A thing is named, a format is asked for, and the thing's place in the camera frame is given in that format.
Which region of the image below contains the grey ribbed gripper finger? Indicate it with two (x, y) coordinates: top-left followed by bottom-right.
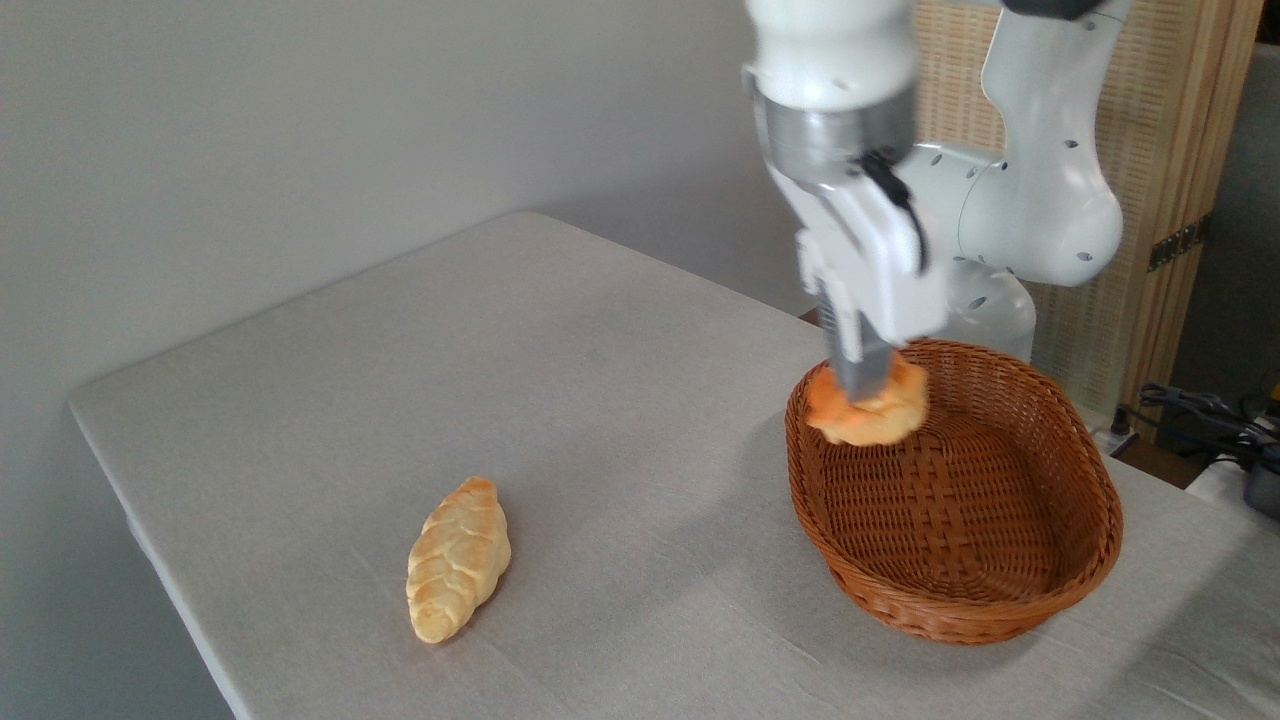
(796, 228), (899, 403)

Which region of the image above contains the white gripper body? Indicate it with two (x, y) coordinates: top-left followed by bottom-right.
(768, 165), (952, 347)

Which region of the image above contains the orange flower-shaped bread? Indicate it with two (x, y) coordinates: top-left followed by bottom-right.
(804, 351), (932, 448)

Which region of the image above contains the brown oval wicker basket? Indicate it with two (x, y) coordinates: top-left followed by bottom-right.
(785, 338), (1125, 646)

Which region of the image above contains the pale braided bread loaf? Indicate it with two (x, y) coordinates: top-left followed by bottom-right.
(405, 476), (512, 645)

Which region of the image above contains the grey tablecloth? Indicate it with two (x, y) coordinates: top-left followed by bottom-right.
(68, 211), (1280, 720)

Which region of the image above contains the black screen hinge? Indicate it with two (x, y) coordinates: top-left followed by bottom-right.
(1147, 217), (1209, 273)

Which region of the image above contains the wooden rattan folding screen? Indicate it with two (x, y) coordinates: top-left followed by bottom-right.
(905, 0), (1267, 421)

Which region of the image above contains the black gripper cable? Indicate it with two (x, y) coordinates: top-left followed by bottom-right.
(858, 148), (931, 273)

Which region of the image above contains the black cable bundle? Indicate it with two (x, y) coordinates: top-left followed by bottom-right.
(1112, 381), (1280, 473)

